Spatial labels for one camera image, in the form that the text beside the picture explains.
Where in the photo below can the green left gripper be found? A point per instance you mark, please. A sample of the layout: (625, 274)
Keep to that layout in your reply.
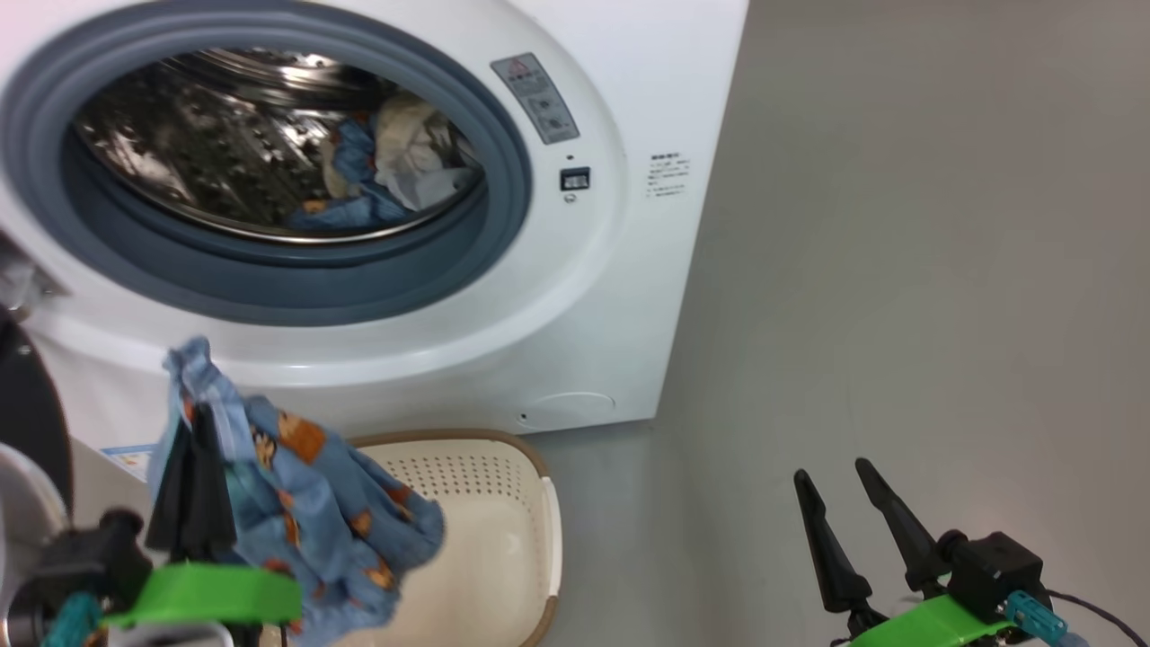
(216, 595)

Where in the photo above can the blue cartoon print garment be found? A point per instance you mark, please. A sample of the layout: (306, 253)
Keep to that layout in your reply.
(314, 503)

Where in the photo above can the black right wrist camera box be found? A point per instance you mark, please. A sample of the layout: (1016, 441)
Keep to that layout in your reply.
(993, 571)

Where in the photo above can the black round glass washer door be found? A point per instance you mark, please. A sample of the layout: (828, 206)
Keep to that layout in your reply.
(31, 404)

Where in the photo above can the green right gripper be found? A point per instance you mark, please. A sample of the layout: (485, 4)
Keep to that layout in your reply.
(934, 624)

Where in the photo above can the round drain filter cover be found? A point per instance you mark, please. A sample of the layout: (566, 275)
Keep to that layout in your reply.
(568, 410)

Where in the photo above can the grey warning sticker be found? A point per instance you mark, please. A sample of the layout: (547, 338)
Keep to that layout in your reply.
(536, 97)

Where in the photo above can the orange and blue cartoon garment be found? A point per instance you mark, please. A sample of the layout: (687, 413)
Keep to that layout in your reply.
(359, 162)

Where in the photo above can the perforated steel washer drum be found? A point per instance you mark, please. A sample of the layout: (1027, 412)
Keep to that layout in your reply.
(207, 153)

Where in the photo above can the blue energy label sticker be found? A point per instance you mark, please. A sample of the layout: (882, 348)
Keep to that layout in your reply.
(130, 460)

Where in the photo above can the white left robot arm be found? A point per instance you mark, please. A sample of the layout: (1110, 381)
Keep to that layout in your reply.
(193, 636)

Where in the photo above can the white front-load washing machine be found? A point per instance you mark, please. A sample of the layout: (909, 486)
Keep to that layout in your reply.
(584, 296)

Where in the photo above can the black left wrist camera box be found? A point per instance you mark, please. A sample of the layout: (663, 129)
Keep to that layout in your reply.
(94, 557)

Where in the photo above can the black door lock slot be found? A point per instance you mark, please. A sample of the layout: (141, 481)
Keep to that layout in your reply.
(575, 179)

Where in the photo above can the cream perforated laundry basket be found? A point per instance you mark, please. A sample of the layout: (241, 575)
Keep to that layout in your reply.
(485, 539)

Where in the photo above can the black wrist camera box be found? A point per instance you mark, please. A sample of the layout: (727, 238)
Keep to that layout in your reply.
(94, 557)
(993, 571)

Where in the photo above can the metal door hinge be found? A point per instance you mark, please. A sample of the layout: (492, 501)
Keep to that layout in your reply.
(27, 274)

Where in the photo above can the grey rubber door gasket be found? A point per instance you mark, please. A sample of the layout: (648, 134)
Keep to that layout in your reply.
(269, 283)

